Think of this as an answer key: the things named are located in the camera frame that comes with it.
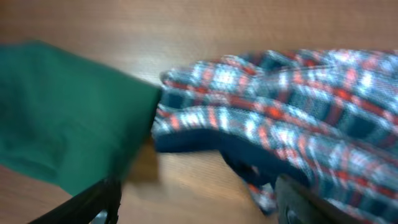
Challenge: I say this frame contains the plaid shorts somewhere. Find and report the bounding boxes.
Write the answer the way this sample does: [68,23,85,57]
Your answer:
[152,49,397,223]

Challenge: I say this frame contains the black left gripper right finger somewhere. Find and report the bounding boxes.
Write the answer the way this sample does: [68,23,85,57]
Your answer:
[275,175,360,224]

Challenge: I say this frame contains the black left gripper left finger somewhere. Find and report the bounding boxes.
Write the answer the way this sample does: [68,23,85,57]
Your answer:
[30,178,122,224]

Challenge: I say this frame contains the green folded cloth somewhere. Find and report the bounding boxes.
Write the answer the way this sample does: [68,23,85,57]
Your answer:
[1,41,160,195]

